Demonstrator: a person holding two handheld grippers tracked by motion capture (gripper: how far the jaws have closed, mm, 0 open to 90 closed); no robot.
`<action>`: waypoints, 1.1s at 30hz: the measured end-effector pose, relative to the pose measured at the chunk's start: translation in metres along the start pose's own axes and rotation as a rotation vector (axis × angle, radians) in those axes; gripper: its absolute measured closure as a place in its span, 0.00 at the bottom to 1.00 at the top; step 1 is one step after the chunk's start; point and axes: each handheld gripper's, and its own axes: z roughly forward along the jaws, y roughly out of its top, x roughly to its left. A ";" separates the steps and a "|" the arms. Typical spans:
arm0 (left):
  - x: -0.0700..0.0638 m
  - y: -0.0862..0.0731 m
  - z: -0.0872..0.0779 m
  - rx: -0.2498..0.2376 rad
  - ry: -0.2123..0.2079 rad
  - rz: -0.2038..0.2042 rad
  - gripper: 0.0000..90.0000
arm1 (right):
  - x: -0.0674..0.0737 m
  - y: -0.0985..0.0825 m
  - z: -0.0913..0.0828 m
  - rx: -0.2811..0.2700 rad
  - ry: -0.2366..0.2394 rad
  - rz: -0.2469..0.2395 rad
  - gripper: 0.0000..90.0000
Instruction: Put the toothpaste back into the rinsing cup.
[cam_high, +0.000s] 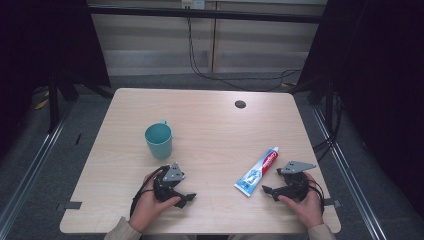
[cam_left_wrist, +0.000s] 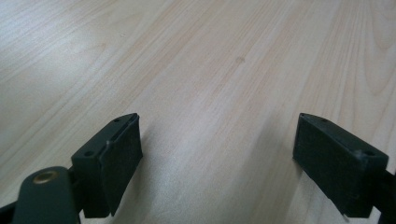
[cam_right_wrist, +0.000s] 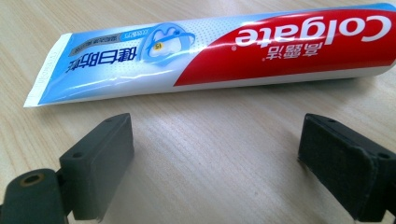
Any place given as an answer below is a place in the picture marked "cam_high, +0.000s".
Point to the yellow floor scrap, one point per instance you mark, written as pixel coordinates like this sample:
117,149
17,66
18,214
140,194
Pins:
41,104

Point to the dark curtain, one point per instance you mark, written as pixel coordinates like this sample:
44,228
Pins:
383,83
40,43

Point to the blue and red toothpaste tube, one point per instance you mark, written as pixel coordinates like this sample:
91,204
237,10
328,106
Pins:
256,174

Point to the black horizontal metal bar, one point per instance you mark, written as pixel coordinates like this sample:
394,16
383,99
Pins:
206,14

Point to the person's right hand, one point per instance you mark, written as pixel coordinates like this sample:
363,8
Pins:
310,210

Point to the small black floor strip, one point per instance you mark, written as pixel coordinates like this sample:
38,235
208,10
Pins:
78,139

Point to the white wall outlet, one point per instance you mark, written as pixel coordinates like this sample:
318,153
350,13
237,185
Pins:
193,3

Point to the person's left hand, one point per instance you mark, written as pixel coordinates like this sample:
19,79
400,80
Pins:
146,210

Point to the dark round table grommet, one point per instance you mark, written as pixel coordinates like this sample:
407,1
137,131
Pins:
240,104

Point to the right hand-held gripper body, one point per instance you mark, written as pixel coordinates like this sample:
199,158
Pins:
295,185

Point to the teal plastic cup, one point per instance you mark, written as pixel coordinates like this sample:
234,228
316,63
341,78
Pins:
160,146

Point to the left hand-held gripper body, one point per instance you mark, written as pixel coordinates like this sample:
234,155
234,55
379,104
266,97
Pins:
168,186

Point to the aluminium floor rail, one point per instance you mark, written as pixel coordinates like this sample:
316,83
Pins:
353,186
31,170

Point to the grey tape strip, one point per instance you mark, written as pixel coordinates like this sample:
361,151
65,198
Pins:
73,205
333,202

